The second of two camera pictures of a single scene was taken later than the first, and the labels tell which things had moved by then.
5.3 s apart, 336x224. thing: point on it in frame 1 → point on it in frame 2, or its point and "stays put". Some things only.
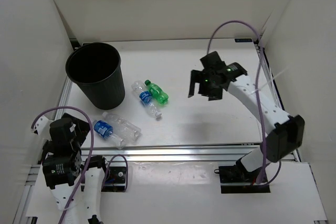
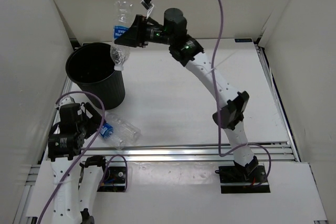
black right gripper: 197,76 → 136,35
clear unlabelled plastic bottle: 128,132 stays put
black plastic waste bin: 96,67 stays put
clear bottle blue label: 145,97 → 120,54
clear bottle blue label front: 106,131 stays put
